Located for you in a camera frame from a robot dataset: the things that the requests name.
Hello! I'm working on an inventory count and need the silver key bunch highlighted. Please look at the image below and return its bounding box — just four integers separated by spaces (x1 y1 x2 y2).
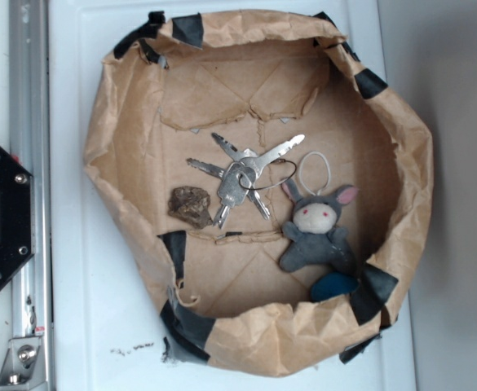
187 133 305 229

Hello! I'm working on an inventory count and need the brown rock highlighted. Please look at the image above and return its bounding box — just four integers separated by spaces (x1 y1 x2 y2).
168 186 213 229

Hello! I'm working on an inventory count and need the grey plush bunny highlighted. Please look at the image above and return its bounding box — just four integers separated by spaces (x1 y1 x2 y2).
279 179 359 276

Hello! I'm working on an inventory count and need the brown paper bag bin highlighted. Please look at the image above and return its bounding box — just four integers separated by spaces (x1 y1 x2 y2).
84 10 434 376

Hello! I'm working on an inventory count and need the blue round object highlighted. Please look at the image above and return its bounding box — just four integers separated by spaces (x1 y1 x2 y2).
310 271 359 302

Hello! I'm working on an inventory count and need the aluminium extrusion rail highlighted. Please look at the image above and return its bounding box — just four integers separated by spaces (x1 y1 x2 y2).
8 1 55 390

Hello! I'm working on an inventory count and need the metal corner bracket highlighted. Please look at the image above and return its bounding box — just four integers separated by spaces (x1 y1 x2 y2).
0 336 46 390

